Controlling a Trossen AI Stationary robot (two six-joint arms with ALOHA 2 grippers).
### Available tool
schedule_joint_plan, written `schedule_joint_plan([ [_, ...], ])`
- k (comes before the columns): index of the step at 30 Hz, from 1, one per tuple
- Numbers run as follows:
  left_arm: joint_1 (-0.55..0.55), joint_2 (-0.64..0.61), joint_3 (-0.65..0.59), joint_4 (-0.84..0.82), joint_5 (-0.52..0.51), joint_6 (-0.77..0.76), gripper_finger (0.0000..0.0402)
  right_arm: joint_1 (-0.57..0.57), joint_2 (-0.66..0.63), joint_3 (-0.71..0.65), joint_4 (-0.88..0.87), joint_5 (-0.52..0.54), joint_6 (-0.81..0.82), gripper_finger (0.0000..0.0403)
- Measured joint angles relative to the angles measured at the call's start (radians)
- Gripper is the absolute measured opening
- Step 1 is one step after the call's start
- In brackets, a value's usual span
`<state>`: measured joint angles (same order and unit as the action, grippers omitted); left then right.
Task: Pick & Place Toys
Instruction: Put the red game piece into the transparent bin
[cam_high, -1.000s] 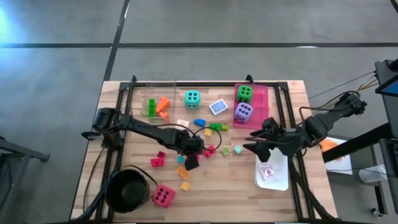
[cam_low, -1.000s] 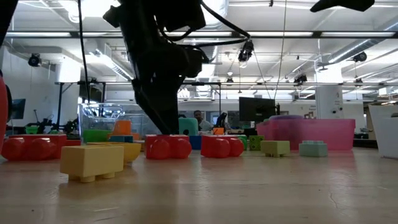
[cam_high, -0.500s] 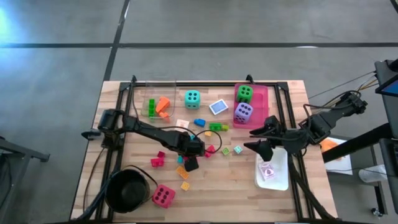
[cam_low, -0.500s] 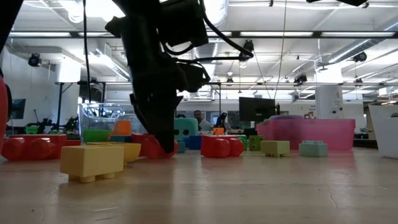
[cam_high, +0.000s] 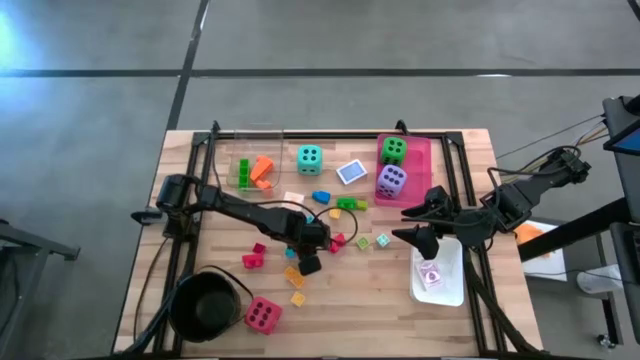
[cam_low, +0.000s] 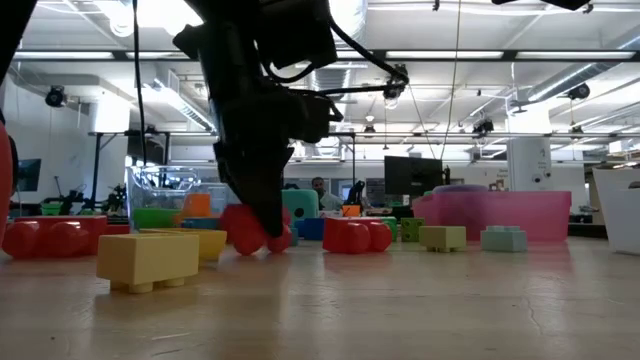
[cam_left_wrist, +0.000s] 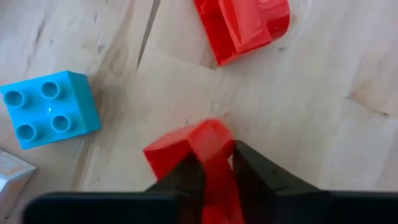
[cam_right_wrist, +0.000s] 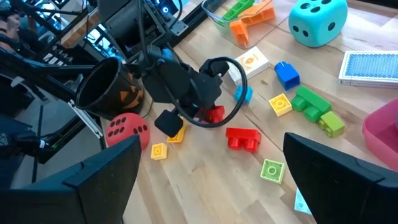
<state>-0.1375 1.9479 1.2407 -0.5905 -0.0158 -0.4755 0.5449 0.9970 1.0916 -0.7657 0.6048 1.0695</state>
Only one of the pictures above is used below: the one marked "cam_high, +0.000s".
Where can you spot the green foam die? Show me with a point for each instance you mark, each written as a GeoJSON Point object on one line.
{"type": "Point", "coordinates": [394, 150]}

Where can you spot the yellow small toy brick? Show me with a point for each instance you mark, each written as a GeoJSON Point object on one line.
{"type": "Point", "coordinates": [334, 213]}
{"type": "Point", "coordinates": [298, 299]}

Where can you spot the pink plastic bin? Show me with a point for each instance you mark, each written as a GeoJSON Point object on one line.
{"type": "Point", "coordinates": [420, 170]}

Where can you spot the purple foam die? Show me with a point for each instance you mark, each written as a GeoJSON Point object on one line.
{"type": "Point", "coordinates": [391, 181]}

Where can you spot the red foam die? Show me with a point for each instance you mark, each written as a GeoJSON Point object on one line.
{"type": "Point", "coordinates": [263, 315]}

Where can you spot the black monitor blue screen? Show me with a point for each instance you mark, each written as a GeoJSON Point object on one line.
{"type": "Point", "coordinates": [625, 115]}

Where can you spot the grey metal stand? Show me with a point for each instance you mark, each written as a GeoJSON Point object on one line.
{"type": "Point", "coordinates": [30, 245]}

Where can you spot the blue knobbed toy block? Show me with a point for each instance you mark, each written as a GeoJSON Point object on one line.
{"type": "Point", "coordinates": [321, 197]}

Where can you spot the white bag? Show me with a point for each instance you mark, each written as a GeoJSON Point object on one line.
{"type": "Point", "coordinates": [600, 282]}

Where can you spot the white sheet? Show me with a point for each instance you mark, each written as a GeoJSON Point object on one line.
{"type": "Point", "coordinates": [550, 267]}

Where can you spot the orange-yellow six-stud brick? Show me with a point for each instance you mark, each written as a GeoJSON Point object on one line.
{"type": "Point", "coordinates": [294, 277]}

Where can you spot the cyan toy brick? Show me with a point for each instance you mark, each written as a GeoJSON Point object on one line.
{"type": "Point", "coordinates": [290, 253]}
{"type": "Point", "coordinates": [310, 219]}

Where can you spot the green knobbed toy block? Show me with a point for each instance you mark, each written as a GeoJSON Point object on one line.
{"type": "Point", "coordinates": [346, 203]}

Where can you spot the orange object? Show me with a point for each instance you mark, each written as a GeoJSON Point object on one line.
{"type": "Point", "coordinates": [530, 234]}

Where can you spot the black stand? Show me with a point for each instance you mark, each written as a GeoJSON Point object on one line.
{"type": "Point", "coordinates": [627, 280]}

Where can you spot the orange toy block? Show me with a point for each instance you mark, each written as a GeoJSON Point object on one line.
{"type": "Point", "coordinates": [261, 167]}

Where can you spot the black bucket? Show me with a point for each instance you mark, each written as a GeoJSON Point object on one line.
{"type": "Point", "coordinates": [205, 307]}

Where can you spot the clear plastic bin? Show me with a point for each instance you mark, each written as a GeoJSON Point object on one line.
{"type": "Point", "coordinates": [270, 142]}

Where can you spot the black diagonal bar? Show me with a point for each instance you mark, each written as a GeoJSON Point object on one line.
{"type": "Point", "coordinates": [575, 232]}

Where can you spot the small dark red brick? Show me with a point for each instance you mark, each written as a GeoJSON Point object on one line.
{"type": "Point", "coordinates": [259, 248]}

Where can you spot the black aluminium table frame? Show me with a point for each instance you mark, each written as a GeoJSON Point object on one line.
{"type": "Point", "coordinates": [325, 135]}

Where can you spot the teal foam die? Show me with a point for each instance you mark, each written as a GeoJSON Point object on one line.
{"type": "Point", "coordinates": [310, 160]}

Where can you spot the pale cyan small brick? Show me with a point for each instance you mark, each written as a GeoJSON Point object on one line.
{"type": "Point", "coordinates": [383, 240]}

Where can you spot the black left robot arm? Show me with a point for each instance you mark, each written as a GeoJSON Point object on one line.
{"type": "Point", "coordinates": [240, 210]}

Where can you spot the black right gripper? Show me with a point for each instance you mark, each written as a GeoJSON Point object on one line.
{"type": "Point", "coordinates": [442, 215]}

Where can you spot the purple white card box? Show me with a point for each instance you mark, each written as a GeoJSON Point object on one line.
{"type": "Point", "coordinates": [430, 275]}

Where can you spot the blue white card box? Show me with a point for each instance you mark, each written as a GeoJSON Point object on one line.
{"type": "Point", "coordinates": [351, 172]}

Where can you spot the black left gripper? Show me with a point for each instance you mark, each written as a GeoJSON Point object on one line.
{"type": "Point", "coordinates": [310, 237]}

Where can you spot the white plastic tray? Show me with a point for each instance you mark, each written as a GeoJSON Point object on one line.
{"type": "Point", "coordinates": [450, 280]}

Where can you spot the long green toy block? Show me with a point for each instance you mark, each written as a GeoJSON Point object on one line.
{"type": "Point", "coordinates": [244, 175]}

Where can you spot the red knobbed toy block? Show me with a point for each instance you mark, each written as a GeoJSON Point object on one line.
{"type": "Point", "coordinates": [336, 246]}
{"type": "Point", "coordinates": [252, 261]}

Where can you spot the black caster wheel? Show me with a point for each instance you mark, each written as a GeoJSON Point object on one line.
{"type": "Point", "coordinates": [606, 341]}

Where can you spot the orange white card box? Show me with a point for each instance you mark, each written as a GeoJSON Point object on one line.
{"type": "Point", "coordinates": [293, 196]}

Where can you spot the pale green small brick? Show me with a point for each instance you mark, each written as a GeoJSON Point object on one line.
{"type": "Point", "coordinates": [363, 243]}

